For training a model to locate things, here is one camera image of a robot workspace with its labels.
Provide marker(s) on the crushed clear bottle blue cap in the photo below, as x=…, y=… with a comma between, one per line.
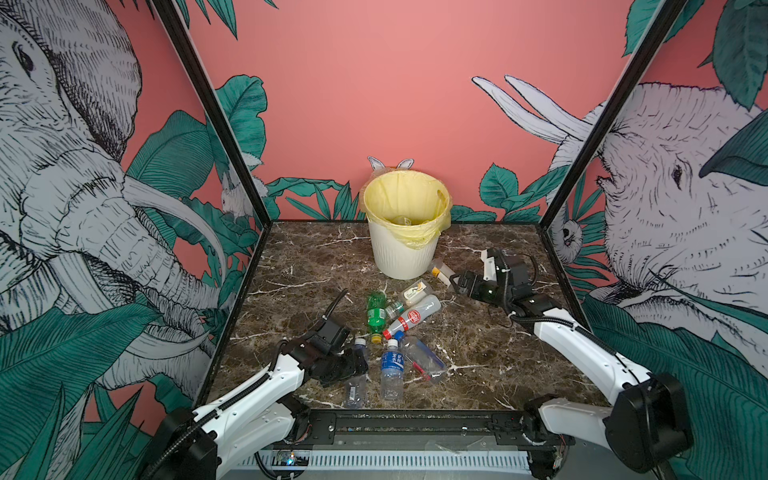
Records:
x=430, y=367

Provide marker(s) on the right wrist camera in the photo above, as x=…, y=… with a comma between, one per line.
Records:
x=499, y=266

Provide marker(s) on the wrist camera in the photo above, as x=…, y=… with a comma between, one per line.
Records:
x=328, y=336
x=499, y=266

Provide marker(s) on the black corner post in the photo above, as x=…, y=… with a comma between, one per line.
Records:
x=169, y=15
x=653, y=37

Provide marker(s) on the yellow plastic bin liner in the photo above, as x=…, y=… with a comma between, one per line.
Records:
x=412, y=206

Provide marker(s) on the clear bottle white cap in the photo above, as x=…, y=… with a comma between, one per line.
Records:
x=356, y=386

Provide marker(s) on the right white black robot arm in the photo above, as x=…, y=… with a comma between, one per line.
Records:
x=646, y=422

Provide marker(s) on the clear bottle orange label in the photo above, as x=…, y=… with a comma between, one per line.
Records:
x=443, y=273

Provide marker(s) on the right black corner post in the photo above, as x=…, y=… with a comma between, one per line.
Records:
x=653, y=37

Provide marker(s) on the green bottle green label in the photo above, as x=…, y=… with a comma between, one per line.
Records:
x=376, y=315

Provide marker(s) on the blue label bottle white cap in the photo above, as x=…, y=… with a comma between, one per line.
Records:
x=392, y=372

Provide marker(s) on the left black corner post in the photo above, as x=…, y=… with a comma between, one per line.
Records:
x=169, y=15

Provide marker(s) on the white perforated vent strip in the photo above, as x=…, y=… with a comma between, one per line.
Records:
x=515, y=462

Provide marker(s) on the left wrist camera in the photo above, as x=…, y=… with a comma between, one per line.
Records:
x=328, y=336

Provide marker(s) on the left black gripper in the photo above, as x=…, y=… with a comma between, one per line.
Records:
x=355, y=366

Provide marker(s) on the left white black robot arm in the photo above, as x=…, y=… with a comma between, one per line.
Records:
x=206, y=443

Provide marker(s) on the white ribbed plastic bin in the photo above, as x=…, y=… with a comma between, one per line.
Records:
x=395, y=259

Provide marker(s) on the black front rail frame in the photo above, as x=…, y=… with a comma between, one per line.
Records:
x=504, y=427

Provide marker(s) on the small clear bottle cream label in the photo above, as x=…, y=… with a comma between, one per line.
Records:
x=409, y=297

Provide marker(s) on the clear bottle red label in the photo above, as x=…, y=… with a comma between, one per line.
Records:
x=413, y=316

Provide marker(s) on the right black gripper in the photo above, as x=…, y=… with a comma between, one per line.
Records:
x=477, y=284

